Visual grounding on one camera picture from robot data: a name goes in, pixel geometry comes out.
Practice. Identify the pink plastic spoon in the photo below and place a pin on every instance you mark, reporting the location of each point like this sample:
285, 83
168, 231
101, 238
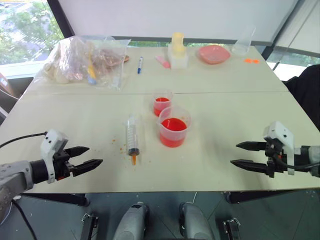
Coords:
163, 62

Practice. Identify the clear plastic bag of items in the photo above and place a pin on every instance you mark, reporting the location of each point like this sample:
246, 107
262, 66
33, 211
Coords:
82, 60

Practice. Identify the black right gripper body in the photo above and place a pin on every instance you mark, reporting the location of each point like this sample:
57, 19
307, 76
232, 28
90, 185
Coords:
271, 150

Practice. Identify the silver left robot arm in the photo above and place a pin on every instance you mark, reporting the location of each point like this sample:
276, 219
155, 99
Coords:
17, 175

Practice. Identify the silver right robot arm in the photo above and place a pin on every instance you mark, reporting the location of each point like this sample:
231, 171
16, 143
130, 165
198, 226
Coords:
310, 155

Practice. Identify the black chair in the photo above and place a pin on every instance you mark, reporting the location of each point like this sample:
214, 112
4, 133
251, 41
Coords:
305, 95

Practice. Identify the brown cardboard box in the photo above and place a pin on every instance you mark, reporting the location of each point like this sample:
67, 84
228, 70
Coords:
6, 85

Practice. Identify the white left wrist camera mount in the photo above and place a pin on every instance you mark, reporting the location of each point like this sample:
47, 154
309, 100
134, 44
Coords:
51, 142

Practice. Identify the black table leg with latch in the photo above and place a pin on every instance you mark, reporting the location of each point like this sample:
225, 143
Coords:
88, 226
231, 228

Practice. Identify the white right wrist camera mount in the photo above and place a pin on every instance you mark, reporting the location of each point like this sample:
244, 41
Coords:
281, 132

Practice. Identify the small orange sticker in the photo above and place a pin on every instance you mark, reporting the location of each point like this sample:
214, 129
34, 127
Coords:
247, 60
255, 60

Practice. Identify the black table frame bar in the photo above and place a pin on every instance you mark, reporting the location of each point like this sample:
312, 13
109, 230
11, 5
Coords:
260, 196
62, 198

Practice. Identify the pink plastic plate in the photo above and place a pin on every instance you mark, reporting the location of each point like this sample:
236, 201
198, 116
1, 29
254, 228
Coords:
213, 54

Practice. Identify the blue and white pen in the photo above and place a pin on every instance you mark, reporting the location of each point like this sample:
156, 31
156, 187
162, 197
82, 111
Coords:
140, 65

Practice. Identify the clear plastic syringe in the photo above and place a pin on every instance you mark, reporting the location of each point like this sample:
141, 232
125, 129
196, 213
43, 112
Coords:
132, 136

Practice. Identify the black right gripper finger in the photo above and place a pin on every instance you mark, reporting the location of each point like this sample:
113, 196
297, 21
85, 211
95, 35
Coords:
252, 146
252, 165

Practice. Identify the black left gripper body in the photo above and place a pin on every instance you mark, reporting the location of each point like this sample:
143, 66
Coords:
61, 162

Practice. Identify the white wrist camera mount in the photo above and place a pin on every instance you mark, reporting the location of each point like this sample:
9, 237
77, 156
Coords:
281, 132
51, 142

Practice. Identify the black window frame post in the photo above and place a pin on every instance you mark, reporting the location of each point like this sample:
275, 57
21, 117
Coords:
61, 17

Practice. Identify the grey rounded robot leg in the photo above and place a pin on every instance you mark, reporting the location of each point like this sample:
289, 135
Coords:
131, 222
196, 222

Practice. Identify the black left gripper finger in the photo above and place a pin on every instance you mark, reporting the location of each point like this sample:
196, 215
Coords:
86, 167
76, 151

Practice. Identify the small cup red liquid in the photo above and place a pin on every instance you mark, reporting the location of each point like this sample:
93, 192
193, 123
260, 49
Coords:
160, 103

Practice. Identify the empty clear measuring cup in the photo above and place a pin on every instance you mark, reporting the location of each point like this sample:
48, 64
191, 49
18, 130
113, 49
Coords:
242, 46

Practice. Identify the large cup red liquid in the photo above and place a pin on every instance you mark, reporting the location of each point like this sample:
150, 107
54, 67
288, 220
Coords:
173, 131

